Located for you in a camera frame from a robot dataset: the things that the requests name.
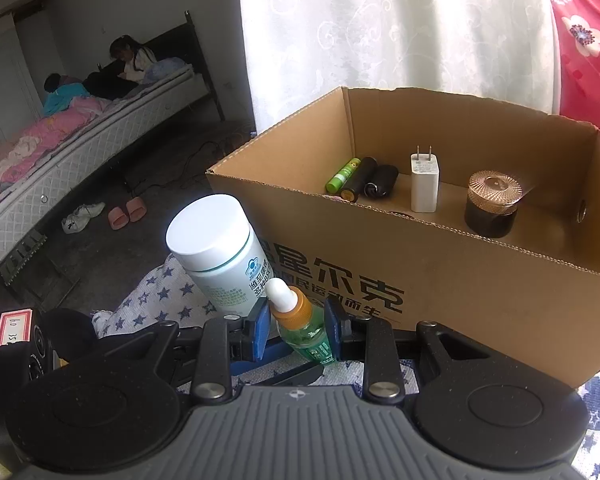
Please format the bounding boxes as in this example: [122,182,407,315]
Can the green dropper bottle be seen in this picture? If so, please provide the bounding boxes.
[264,278,335,365]

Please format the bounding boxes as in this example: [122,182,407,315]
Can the white pill bottle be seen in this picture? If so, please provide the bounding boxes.
[166,194,274,318]

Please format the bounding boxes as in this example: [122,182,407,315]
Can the black cylinder tube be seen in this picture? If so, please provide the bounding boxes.
[340,157,378,203]

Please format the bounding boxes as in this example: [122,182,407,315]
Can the green lip balm tube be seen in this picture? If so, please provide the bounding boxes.
[325,157,361,195]

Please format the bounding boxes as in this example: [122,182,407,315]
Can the black car key fob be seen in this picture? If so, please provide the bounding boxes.
[364,165,399,198]

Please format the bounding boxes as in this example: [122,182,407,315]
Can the white USB charger plug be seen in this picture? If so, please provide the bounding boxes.
[410,148,440,214]

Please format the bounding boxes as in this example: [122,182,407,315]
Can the rose gold lid jar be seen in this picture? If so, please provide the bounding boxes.
[464,170,524,238]

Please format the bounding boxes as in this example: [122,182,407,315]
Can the pink plastic lid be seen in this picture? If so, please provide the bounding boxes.
[323,194,352,204]

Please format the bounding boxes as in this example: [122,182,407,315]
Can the star pattern blanket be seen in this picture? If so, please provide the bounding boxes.
[92,256,600,479]

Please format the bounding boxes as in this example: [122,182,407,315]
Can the black box with dials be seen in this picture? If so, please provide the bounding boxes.
[0,308,52,471]

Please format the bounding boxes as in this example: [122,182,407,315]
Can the pink slippers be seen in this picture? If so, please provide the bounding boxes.
[107,197,147,231]

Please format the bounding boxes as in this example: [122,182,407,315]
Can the white sneakers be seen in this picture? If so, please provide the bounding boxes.
[61,203,105,234]

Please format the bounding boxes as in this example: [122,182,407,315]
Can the brown cardboard box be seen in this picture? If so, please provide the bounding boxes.
[208,88,600,386]

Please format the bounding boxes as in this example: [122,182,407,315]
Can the bed with white mattress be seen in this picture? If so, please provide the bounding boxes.
[0,12,219,264]

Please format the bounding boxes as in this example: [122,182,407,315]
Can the pink bedding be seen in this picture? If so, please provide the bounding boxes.
[0,96,110,194]

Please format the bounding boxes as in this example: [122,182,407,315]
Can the person sitting on bed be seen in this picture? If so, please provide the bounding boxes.
[83,35,157,101]

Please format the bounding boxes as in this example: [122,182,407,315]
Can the white lace curtain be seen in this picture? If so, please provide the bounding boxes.
[240,0,559,130]

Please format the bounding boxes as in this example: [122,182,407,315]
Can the power strip with cables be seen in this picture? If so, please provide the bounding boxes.
[129,130,252,197]

